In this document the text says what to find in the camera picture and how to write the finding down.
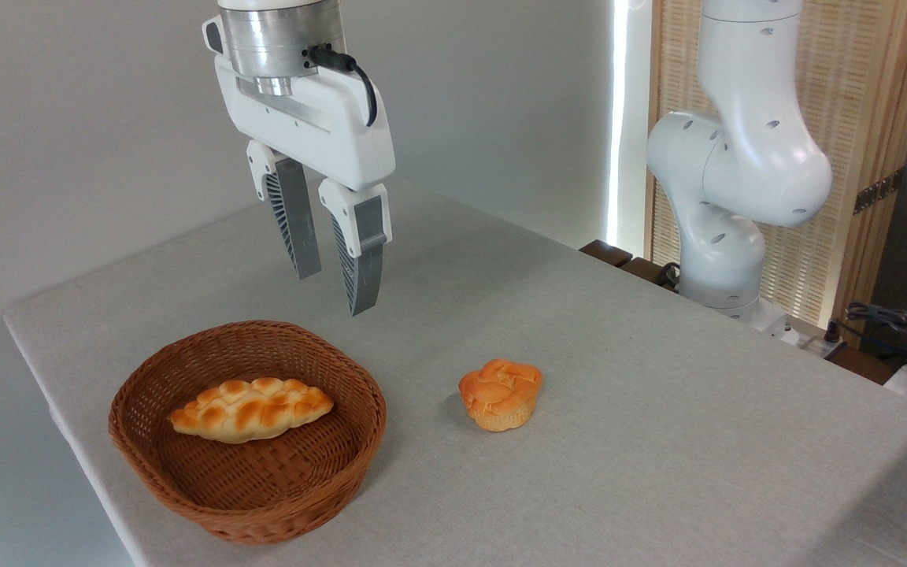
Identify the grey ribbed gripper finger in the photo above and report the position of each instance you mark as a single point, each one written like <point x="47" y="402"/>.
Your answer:
<point x="296" y="224"/>
<point x="367" y="260"/>

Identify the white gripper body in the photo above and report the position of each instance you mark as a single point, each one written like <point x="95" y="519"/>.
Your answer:
<point x="335" y="130"/>

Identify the round muffin-shaped bread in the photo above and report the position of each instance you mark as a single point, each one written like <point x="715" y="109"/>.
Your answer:
<point x="501" y="394"/>

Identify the long braided bread loaf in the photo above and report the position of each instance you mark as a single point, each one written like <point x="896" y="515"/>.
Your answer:
<point x="249" y="408"/>

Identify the brown wicker basket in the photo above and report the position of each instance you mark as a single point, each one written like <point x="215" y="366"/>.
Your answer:
<point x="162" y="465"/>

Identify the light grey tablecloth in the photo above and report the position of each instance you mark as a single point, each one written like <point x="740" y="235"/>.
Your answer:
<point x="619" y="472"/>

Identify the dark metal screen hinge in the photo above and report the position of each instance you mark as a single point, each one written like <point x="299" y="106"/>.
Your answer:
<point x="879" y="190"/>

